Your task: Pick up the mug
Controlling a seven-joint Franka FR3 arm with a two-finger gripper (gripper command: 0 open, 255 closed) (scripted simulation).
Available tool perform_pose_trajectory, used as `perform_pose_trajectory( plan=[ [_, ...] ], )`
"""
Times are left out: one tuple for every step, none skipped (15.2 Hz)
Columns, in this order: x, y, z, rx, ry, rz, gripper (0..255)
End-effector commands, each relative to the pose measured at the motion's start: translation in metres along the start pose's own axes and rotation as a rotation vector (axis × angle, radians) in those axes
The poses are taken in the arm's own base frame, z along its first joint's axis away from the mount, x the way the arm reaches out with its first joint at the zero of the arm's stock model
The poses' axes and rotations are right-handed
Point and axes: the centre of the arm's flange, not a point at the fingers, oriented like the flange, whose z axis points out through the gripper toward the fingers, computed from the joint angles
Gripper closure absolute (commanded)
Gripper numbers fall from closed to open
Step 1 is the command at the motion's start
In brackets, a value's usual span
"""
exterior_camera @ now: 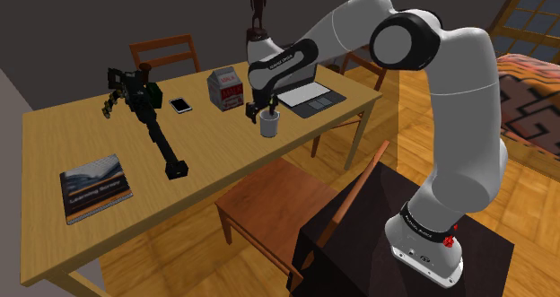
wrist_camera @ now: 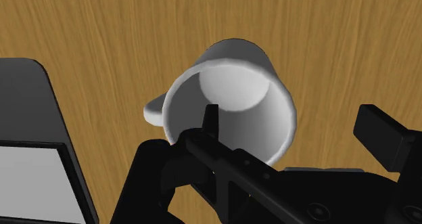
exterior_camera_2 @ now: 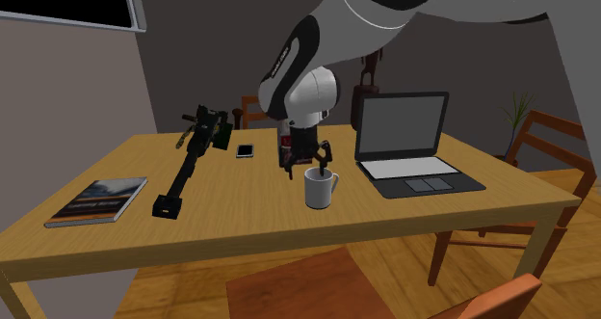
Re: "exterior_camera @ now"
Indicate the black long toy gun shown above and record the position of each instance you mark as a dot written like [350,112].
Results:
[146,108]

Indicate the brown wooden chair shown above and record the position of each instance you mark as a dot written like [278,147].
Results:
[164,53]
[363,64]
[275,200]

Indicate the white red milk carton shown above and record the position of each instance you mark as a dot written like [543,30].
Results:
[225,90]

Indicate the wooden table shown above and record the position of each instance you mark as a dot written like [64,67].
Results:
[210,147]

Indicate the bed with patterned cover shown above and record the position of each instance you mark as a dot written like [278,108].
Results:
[531,103]

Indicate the dark wooden figure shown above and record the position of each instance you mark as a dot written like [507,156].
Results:
[258,5]

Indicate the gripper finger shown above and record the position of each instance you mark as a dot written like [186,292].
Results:
[273,105]
[251,112]

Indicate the dark spiral-bound book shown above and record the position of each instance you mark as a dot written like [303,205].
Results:
[94,191]

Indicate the dark grey laptop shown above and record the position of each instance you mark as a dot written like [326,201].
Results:
[313,99]

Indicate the grey cup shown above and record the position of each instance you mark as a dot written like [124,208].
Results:
[269,125]

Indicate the wooden lattice window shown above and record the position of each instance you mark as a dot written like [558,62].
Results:
[529,16]

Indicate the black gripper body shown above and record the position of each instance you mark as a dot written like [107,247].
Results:
[261,94]

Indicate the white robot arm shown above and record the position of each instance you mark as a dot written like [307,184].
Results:
[463,112]

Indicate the black smartphone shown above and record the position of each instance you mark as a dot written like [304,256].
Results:
[180,105]

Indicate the dark robot stand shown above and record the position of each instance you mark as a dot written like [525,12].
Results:
[363,261]

